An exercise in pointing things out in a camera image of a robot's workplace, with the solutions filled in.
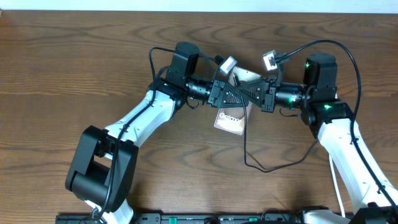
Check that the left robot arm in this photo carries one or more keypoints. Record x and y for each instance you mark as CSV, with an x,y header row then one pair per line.
x,y
103,166

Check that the Galaxy smartphone with bronze screen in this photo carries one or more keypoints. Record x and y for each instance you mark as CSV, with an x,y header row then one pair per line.
x,y
232,119

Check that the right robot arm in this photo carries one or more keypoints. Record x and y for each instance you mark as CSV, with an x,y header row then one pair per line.
x,y
333,123

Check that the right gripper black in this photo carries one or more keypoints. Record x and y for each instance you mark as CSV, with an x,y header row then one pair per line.
x,y
265,93

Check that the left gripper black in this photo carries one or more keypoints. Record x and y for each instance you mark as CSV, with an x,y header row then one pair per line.
x,y
216,94

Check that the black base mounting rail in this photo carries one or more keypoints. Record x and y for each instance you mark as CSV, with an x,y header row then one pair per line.
x,y
269,217

